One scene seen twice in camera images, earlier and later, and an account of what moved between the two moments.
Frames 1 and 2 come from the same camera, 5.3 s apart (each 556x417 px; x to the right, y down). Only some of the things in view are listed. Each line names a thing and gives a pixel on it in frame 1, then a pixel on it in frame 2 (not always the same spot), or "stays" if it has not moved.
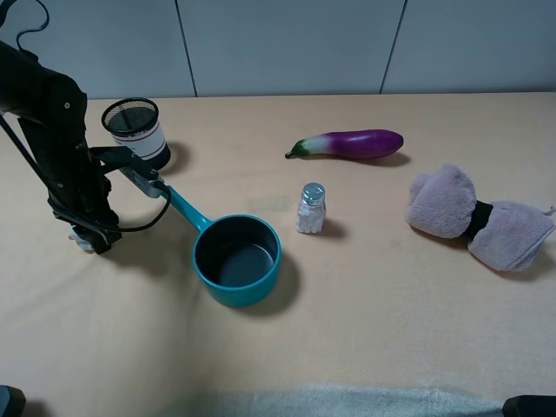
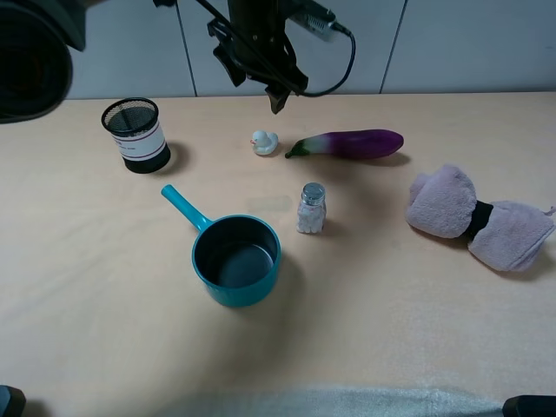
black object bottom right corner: [530, 406] stays
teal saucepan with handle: [235, 257] stays
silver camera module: [142, 182] → [318, 19]
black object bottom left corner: [12, 401] stays
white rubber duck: [81, 243] → [264, 143]
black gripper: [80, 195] → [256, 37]
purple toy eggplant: [350, 144] stays
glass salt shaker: [311, 211] stays
